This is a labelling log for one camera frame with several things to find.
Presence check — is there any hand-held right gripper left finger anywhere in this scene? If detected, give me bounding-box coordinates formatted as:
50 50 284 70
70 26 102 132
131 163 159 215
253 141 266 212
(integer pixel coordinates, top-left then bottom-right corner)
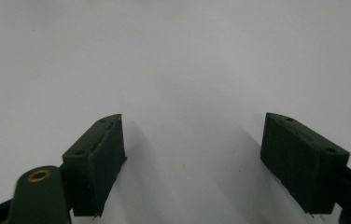
62 113 128 218

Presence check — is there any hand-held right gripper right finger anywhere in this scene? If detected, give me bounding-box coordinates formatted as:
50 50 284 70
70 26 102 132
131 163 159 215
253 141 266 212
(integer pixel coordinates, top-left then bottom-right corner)
260 112 351 216

